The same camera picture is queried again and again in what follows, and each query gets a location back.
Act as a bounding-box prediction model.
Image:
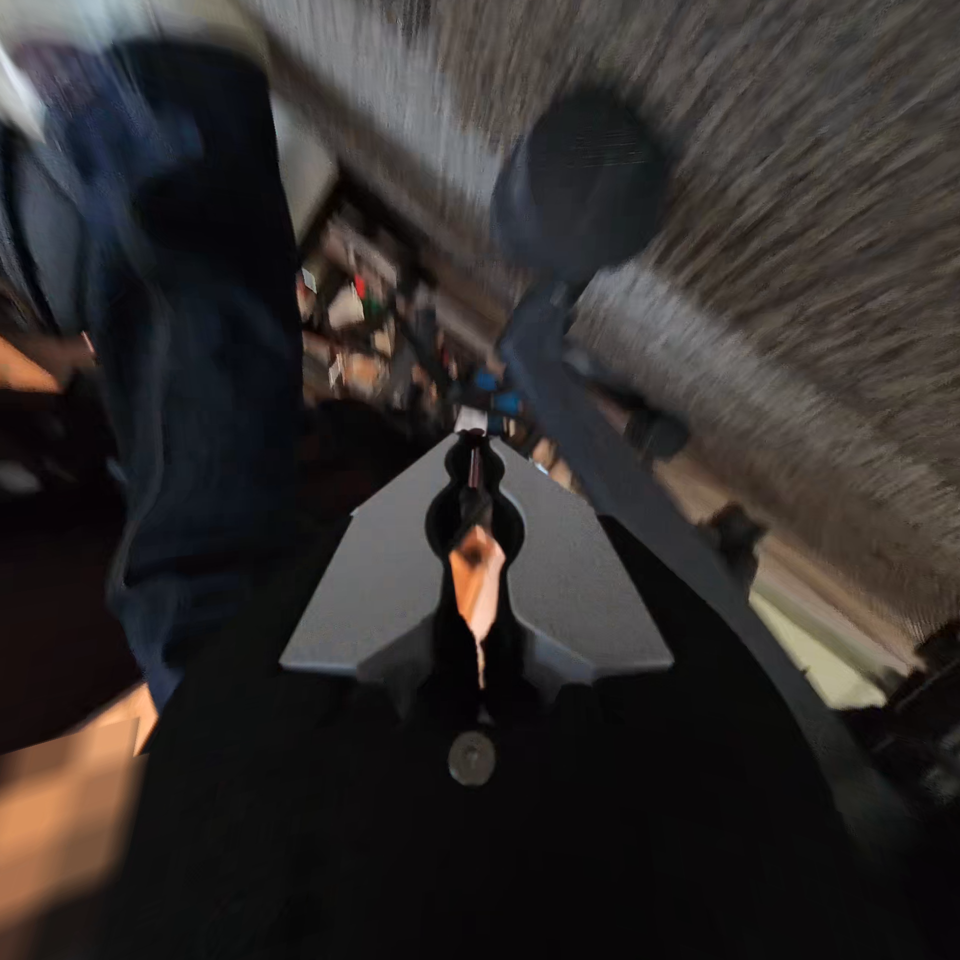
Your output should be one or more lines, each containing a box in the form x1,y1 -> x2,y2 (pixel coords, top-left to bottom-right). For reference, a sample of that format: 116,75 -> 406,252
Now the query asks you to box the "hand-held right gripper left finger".
279,431 -> 483,720

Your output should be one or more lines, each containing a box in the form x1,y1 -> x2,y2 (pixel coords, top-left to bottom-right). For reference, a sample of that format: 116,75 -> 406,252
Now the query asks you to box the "dark blue cloth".
45,37 -> 309,714

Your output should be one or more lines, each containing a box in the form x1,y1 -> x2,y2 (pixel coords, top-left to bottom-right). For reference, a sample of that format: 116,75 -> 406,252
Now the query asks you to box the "black office chair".
489,88 -> 770,594

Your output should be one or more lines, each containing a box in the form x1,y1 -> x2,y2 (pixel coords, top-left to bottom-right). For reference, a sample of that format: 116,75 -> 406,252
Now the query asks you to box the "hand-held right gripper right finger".
480,433 -> 675,715

